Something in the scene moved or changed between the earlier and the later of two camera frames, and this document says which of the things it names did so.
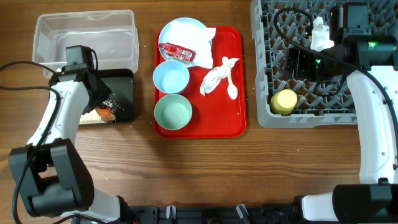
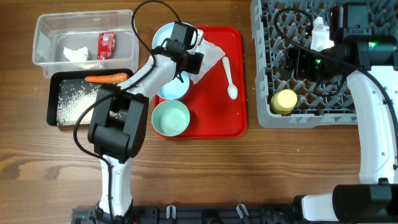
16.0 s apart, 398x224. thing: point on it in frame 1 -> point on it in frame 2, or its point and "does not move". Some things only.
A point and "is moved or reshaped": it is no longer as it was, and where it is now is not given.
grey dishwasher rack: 321,102 does not move
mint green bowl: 173,112 is moved or reshaped
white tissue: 214,76 is moved or reshaped
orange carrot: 106,114 is moved or reshaped
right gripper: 300,72 does not move
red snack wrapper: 178,51 is moved or reshaped
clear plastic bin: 111,33 does not move
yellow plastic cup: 283,102 does not move
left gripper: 105,91 -> 194,66
